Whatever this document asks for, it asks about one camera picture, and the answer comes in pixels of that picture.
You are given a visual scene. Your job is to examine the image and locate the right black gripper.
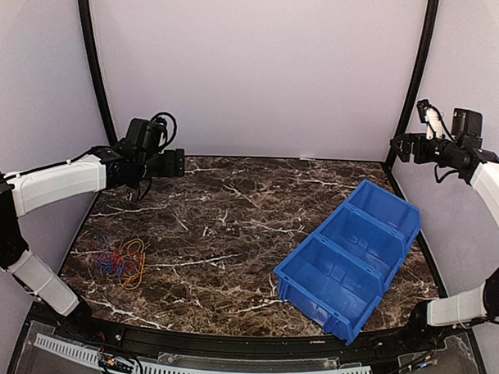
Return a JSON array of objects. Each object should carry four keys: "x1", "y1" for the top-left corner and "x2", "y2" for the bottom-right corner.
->
[{"x1": 390, "y1": 130, "x2": 461, "y2": 166}]

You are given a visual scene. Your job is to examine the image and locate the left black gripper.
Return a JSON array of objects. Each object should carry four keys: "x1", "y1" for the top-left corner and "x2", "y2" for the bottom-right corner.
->
[{"x1": 138, "y1": 146, "x2": 185, "y2": 183}]

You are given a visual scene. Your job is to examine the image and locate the blue cable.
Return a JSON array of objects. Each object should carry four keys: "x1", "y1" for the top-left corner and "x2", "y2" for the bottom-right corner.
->
[{"x1": 91, "y1": 235, "x2": 140, "y2": 283}]

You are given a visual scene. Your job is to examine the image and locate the blue three-compartment plastic bin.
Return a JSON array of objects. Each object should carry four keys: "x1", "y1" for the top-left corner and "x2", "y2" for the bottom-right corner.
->
[{"x1": 274, "y1": 180, "x2": 421, "y2": 344}]

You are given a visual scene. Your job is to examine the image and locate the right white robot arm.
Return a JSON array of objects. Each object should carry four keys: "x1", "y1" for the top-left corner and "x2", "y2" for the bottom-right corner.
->
[{"x1": 390, "y1": 99, "x2": 499, "y2": 352}]

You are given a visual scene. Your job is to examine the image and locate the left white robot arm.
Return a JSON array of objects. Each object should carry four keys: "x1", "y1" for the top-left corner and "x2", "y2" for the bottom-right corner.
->
[{"x1": 0, "y1": 112, "x2": 185, "y2": 342}]

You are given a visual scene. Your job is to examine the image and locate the clear acrylic plate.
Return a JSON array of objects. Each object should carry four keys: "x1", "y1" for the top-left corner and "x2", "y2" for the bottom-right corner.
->
[{"x1": 157, "y1": 352, "x2": 340, "y2": 372}]

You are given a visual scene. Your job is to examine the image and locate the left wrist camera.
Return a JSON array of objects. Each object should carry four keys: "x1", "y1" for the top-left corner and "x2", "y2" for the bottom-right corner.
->
[{"x1": 150, "y1": 112, "x2": 178, "y2": 151}]

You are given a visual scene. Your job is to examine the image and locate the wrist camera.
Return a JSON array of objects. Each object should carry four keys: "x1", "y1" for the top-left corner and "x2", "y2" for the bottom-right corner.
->
[
  {"x1": 150, "y1": 112, "x2": 178, "y2": 151},
  {"x1": 416, "y1": 98, "x2": 445, "y2": 140}
]

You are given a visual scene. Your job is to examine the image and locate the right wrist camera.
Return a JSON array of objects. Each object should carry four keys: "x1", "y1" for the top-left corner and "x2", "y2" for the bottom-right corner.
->
[{"x1": 416, "y1": 98, "x2": 445, "y2": 140}]

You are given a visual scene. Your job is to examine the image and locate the right black frame post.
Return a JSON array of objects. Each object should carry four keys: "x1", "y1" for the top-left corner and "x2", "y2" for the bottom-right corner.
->
[{"x1": 383, "y1": 0, "x2": 441, "y2": 170}]

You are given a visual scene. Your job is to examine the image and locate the black frame post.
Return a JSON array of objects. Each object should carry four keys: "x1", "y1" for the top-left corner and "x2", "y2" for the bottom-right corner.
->
[
  {"x1": 77, "y1": 0, "x2": 118, "y2": 144},
  {"x1": 383, "y1": 0, "x2": 441, "y2": 170}
]

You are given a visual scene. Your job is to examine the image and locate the left black frame post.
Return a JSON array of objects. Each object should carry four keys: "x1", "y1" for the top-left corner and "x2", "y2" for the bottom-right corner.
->
[{"x1": 77, "y1": 0, "x2": 118, "y2": 144}]

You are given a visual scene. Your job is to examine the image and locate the black front rail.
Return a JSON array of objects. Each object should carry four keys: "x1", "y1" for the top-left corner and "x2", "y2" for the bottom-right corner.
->
[{"x1": 22, "y1": 303, "x2": 475, "y2": 370}]

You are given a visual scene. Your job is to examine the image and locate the white slotted cable duct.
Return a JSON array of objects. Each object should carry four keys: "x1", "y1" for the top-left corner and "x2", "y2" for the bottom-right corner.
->
[{"x1": 32, "y1": 333, "x2": 374, "y2": 374}]

